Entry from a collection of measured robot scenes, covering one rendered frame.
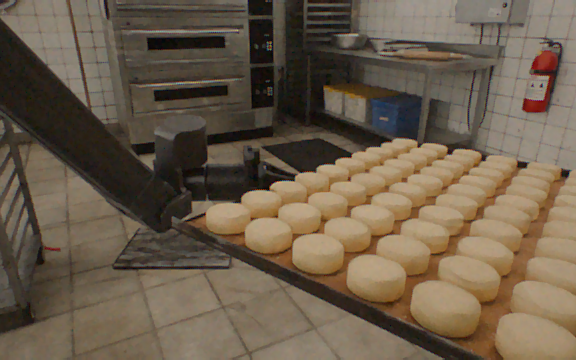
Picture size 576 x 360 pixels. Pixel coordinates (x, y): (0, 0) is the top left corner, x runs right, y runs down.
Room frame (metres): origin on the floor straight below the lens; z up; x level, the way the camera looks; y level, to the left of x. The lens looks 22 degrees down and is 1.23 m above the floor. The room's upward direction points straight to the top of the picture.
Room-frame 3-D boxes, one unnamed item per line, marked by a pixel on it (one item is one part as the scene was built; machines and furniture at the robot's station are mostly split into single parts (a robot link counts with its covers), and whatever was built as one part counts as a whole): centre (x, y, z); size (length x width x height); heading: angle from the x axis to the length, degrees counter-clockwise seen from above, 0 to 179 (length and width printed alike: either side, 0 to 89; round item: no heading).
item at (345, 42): (4.58, -0.65, 0.95); 0.39 x 0.39 x 0.14
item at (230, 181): (0.57, 0.09, 0.99); 0.07 x 0.07 x 0.10; 7
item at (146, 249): (1.99, 0.61, 0.02); 0.60 x 0.40 x 0.03; 90
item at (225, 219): (0.41, 0.07, 1.01); 0.05 x 0.05 x 0.02
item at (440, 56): (3.46, -1.12, 0.91); 0.56 x 0.06 x 0.06; 56
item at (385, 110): (3.83, -1.06, 0.36); 0.47 x 0.38 x 0.26; 119
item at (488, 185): (0.57, -0.29, 0.99); 0.05 x 0.05 x 0.02
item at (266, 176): (0.58, 0.02, 0.98); 0.09 x 0.07 x 0.07; 97
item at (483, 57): (4.10, -0.92, 0.49); 1.90 x 0.72 x 0.98; 27
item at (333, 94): (4.59, -0.67, 0.36); 0.47 x 0.39 x 0.26; 116
